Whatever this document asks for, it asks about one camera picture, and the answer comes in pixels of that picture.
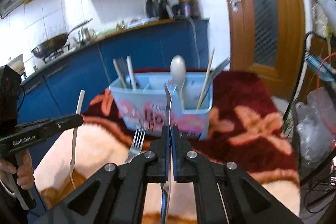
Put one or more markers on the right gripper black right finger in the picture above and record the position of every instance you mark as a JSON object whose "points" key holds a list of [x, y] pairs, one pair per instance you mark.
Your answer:
{"points": [[224, 193]]}

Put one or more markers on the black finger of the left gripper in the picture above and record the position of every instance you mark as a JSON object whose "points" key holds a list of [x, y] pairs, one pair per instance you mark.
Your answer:
{"points": [[60, 124]]}

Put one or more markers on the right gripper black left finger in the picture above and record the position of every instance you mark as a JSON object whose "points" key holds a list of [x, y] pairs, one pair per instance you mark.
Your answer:
{"points": [[115, 193]]}

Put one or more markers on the steel fork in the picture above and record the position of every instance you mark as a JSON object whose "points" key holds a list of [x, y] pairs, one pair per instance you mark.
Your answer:
{"points": [[124, 71], [166, 187], [136, 145]]}

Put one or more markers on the white chopstick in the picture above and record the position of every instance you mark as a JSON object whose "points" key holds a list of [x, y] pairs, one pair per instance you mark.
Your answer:
{"points": [[131, 73], [119, 73]]}

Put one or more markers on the wooden chopstick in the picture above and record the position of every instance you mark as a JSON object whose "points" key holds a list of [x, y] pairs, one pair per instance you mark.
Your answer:
{"points": [[206, 78]]}

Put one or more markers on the steel table knife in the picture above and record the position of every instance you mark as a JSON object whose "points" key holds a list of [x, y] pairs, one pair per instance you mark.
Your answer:
{"points": [[215, 73]]}

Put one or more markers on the beige plastic spoon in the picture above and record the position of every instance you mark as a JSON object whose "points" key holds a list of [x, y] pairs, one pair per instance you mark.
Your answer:
{"points": [[178, 74]]}

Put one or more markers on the person's left hand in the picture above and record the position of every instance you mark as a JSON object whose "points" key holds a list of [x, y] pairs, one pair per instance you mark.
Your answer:
{"points": [[24, 172]]}

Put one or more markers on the blue base cabinets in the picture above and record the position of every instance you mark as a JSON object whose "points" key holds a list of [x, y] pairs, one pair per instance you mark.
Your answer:
{"points": [[53, 90]]}

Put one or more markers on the pink and red plush blanket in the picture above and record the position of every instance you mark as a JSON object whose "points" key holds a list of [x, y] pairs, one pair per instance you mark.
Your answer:
{"points": [[245, 127]]}

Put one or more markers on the black wok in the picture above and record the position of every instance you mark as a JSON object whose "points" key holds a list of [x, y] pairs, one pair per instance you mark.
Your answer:
{"points": [[45, 49]]}

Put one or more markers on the steel teapot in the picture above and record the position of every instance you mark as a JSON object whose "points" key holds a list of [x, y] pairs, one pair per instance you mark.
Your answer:
{"points": [[84, 36]]}

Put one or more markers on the light blue utensil box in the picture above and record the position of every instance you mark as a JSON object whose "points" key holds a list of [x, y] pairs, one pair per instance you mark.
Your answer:
{"points": [[145, 106]]}

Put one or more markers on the black metal rack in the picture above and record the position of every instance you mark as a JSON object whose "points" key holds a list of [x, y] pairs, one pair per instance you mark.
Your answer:
{"points": [[317, 181]]}

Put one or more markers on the clear plastic bag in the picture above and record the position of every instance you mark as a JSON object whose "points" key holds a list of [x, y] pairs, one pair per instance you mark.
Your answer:
{"points": [[316, 126]]}

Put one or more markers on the black air fryer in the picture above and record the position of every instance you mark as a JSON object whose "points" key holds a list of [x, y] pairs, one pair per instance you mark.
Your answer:
{"points": [[160, 9]]}

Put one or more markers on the wooden door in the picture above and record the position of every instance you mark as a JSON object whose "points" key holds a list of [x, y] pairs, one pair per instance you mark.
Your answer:
{"points": [[267, 39]]}

